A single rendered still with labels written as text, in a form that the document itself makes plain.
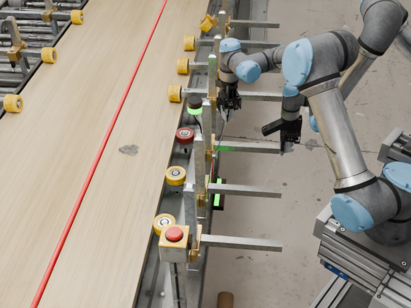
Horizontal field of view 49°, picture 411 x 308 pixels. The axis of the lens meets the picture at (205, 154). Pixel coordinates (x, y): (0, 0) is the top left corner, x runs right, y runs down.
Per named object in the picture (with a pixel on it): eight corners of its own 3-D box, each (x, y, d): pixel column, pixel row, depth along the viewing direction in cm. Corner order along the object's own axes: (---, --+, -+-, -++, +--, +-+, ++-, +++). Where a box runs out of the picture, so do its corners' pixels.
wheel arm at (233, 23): (279, 25, 266) (279, 21, 264) (279, 28, 264) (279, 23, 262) (217, 24, 269) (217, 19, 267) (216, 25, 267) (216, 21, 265)
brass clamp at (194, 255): (203, 233, 168) (203, 224, 165) (199, 264, 158) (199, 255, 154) (187, 232, 168) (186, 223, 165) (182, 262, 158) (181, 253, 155)
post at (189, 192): (199, 271, 172) (196, 181, 140) (197, 279, 169) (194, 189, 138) (189, 271, 172) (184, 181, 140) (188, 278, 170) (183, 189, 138)
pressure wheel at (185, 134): (196, 146, 205) (194, 126, 198) (193, 158, 199) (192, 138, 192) (178, 145, 206) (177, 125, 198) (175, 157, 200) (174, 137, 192)
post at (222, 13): (224, 88, 264) (225, 8, 233) (224, 91, 262) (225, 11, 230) (218, 87, 265) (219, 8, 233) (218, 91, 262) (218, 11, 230)
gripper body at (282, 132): (299, 145, 188) (303, 122, 180) (278, 144, 189) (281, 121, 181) (298, 134, 194) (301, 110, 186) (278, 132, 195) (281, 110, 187)
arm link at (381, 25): (417, 25, 134) (328, 139, 166) (410, 10, 142) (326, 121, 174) (383, 10, 132) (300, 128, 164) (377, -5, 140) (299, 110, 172)
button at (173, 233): (183, 230, 116) (183, 226, 115) (181, 243, 113) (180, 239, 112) (167, 229, 116) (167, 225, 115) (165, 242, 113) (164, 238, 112)
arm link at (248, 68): (271, 59, 155) (254, 46, 162) (243, 67, 151) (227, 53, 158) (270, 79, 160) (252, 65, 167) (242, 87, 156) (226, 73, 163)
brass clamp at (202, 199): (210, 183, 186) (210, 175, 182) (207, 208, 176) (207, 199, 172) (196, 183, 186) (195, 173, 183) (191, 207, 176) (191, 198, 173)
